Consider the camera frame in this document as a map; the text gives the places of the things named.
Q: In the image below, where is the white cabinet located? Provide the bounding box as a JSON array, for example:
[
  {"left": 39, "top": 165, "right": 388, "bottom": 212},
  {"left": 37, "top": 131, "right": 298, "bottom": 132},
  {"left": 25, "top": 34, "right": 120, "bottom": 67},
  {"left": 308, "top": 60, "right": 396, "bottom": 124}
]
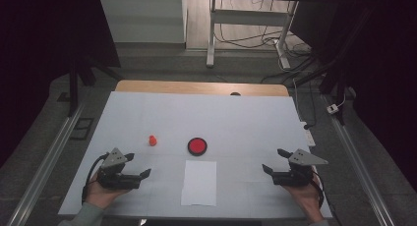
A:
[{"left": 98, "top": 0, "right": 188, "bottom": 44}]

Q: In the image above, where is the person's right hand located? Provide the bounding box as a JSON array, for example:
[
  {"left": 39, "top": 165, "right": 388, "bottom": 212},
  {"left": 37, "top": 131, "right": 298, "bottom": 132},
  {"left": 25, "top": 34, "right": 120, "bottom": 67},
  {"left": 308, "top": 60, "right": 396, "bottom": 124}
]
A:
[{"left": 281, "top": 173, "right": 326, "bottom": 224}]

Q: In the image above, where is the person's left hand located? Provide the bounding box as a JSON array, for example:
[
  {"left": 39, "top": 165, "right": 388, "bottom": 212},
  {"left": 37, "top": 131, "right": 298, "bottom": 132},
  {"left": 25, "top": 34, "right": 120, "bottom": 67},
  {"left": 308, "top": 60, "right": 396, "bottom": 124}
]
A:
[{"left": 86, "top": 173, "right": 131, "bottom": 210}]

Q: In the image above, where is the right hand-held gripper black cable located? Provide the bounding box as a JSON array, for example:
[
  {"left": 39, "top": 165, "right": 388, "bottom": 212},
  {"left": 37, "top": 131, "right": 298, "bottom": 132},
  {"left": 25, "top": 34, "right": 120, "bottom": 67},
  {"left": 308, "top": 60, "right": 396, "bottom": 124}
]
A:
[{"left": 309, "top": 177, "right": 327, "bottom": 210}]

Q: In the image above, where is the black metal stand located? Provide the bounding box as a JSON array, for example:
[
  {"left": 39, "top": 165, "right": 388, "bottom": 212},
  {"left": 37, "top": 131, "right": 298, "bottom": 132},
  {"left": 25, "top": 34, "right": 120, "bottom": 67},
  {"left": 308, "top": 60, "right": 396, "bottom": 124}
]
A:
[{"left": 67, "top": 53, "right": 124, "bottom": 118}]

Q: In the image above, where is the white paper sheet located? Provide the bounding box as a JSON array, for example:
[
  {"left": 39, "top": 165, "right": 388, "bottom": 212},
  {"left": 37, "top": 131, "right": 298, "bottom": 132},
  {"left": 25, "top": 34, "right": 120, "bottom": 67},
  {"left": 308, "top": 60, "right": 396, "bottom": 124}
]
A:
[{"left": 180, "top": 159, "right": 217, "bottom": 207}]

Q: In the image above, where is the dark curtain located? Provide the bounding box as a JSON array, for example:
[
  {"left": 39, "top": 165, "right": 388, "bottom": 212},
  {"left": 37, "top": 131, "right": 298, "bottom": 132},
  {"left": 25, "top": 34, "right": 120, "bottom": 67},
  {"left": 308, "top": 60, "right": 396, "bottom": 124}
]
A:
[
  {"left": 0, "top": 0, "right": 121, "bottom": 168},
  {"left": 289, "top": 0, "right": 417, "bottom": 191}
]

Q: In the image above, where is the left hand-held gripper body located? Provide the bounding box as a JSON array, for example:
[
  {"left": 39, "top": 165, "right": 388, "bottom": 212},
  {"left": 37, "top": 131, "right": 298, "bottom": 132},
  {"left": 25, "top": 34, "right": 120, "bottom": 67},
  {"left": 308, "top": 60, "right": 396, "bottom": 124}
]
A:
[{"left": 96, "top": 147, "right": 142, "bottom": 191}]

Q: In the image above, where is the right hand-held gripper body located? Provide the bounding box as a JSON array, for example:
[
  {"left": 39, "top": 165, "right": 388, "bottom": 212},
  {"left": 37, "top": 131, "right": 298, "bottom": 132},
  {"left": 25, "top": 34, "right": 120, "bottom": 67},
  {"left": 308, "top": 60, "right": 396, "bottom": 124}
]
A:
[{"left": 271, "top": 148, "right": 329, "bottom": 188}]

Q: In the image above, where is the bundle of floor cables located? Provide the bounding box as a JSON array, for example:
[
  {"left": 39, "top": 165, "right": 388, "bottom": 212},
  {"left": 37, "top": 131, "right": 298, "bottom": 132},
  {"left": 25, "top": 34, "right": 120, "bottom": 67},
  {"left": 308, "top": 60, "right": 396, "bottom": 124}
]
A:
[{"left": 214, "top": 0, "right": 314, "bottom": 85}]

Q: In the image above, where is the white power strip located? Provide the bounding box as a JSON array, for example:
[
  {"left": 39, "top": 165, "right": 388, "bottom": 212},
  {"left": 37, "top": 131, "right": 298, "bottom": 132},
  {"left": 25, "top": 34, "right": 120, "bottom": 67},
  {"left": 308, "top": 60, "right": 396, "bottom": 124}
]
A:
[{"left": 299, "top": 121, "right": 317, "bottom": 147}]

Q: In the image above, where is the white metal desk frame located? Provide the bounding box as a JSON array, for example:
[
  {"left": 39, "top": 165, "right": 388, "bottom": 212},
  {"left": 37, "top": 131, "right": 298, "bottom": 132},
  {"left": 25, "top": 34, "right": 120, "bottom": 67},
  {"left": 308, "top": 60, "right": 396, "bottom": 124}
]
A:
[{"left": 206, "top": 0, "right": 300, "bottom": 70}]

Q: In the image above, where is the aluminium floor rail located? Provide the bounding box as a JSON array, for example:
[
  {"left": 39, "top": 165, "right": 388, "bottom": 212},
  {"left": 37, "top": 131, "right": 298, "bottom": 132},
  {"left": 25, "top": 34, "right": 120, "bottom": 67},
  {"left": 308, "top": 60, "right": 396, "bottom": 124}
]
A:
[
  {"left": 323, "top": 94, "right": 396, "bottom": 226},
  {"left": 7, "top": 102, "right": 85, "bottom": 226}
]

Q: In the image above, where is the large white table cover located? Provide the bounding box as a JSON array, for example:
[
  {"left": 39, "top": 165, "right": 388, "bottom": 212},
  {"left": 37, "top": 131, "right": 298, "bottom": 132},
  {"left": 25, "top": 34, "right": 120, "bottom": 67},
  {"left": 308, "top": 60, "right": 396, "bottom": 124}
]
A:
[{"left": 58, "top": 90, "right": 333, "bottom": 219}]

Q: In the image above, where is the round red ink pad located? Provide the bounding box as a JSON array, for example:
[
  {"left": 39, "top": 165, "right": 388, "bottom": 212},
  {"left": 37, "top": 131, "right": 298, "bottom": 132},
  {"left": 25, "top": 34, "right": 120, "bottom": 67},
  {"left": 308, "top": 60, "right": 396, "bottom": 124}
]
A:
[{"left": 187, "top": 137, "right": 209, "bottom": 157}]

